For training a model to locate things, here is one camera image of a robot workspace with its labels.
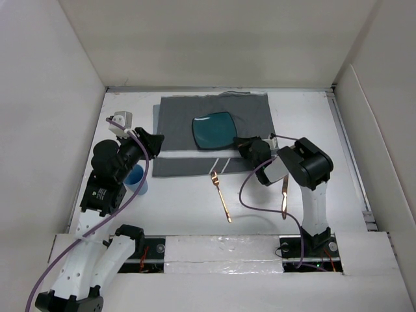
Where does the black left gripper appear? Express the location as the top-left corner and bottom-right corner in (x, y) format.
(115, 127), (163, 183)

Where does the teal square plate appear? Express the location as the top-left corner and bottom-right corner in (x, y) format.
(192, 112), (237, 150)

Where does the blue plastic cup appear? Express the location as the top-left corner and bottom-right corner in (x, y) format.
(124, 164), (148, 196)

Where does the copper fork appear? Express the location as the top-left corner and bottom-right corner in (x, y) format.
(211, 171), (232, 223)

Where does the grey cloth placemat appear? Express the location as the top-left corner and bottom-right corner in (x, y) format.
(152, 92), (275, 178)

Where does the copper knife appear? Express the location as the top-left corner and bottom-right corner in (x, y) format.
(281, 174), (289, 220)

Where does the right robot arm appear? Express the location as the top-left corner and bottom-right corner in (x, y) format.
(233, 134), (334, 257)

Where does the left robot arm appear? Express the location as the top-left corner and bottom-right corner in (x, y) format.
(28, 127), (164, 311)

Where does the silver foil tape strip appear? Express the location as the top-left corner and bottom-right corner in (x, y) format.
(164, 235), (283, 275)

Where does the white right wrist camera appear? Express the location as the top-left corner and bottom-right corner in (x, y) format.
(263, 133), (279, 151)

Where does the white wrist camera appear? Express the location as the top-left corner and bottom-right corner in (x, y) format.
(109, 111), (133, 137)
(263, 133), (279, 151)

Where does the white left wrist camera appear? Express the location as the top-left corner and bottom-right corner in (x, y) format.
(109, 111), (133, 137)

